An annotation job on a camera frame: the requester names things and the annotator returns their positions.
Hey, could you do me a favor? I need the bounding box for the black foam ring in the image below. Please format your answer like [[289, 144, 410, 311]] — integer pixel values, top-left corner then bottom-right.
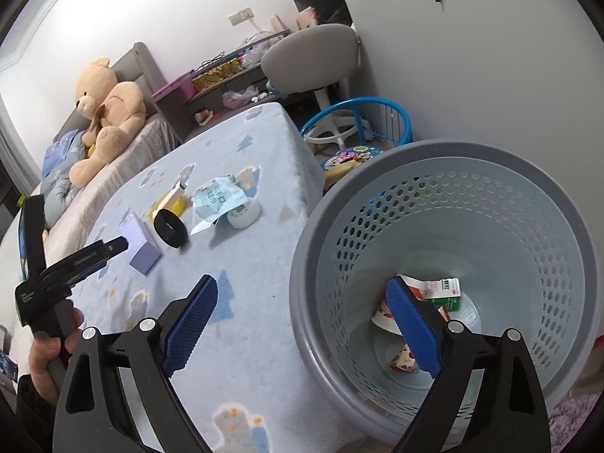
[[153, 206, 188, 250]]

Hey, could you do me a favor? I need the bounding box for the yellow plastic ring lid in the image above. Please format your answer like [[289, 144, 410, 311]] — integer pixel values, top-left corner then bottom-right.
[[146, 187, 190, 222]]

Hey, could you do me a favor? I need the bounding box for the white round container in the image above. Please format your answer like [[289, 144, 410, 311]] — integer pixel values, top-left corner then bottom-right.
[[226, 197, 261, 229]]

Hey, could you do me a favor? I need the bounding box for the grey perforated trash bin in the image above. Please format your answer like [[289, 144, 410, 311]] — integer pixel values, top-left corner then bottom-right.
[[290, 140, 603, 444]]

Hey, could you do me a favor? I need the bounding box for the person's left hand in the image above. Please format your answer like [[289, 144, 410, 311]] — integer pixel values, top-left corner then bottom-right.
[[29, 308, 84, 407]]

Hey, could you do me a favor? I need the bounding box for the lavender small box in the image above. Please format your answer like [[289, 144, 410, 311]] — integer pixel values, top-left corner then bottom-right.
[[120, 213, 162, 275]]

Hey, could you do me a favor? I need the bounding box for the blue quilt pillow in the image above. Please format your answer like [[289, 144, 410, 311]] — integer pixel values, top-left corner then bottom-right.
[[40, 130, 86, 230]]

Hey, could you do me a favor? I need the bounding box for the green white small carton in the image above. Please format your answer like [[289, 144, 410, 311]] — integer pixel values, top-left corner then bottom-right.
[[424, 278, 462, 312]]

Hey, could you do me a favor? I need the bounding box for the pink striped bed mattress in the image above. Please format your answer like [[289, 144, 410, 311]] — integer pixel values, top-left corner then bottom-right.
[[0, 113, 183, 294]]

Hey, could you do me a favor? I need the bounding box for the light blue crumpled wrapper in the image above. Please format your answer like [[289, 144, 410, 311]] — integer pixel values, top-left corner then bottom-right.
[[190, 175, 248, 235]]

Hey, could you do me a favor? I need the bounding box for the large beige teddy bear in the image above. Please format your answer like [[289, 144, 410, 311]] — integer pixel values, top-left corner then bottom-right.
[[69, 57, 146, 188]]

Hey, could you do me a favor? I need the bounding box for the blue patterned fleece blanket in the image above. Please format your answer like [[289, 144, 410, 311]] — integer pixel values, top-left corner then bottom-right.
[[74, 103, 361, 452]]

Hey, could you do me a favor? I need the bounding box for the grey bed headboard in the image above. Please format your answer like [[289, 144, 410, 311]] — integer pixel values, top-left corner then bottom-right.
[[60, 42, 167, 134]]

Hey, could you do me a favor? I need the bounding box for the purple storage box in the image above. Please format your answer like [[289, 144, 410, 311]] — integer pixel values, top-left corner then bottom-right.
[[151, 72, 196, 100]]

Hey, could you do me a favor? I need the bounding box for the pink plastic bag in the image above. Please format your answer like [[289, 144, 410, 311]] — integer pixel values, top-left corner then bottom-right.
[[222, 86, 259, 109]]

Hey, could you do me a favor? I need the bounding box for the yellow gold snack bag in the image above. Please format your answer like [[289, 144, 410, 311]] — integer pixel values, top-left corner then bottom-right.
[[191, 59, 242, 92]]

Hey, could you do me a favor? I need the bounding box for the dark grey desk shelf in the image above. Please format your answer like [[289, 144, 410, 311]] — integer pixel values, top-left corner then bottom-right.
[[154, 30, 291, 142]]

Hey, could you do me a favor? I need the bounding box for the blue metal kids chair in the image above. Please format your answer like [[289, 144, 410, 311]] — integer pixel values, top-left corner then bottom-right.
[[300, 96, 414, 190]]

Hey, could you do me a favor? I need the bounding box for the white plastic bag on desk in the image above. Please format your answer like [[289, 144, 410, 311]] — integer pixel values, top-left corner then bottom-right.
[[240, 41, 271, 69]]

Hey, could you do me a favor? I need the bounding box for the grey office chair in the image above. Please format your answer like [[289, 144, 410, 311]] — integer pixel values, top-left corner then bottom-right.
[[260, 22, 368, 152]]

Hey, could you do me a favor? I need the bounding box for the white wall socket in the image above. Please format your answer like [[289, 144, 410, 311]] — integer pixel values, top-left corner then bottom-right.
[[228, 7, 254, 26]]

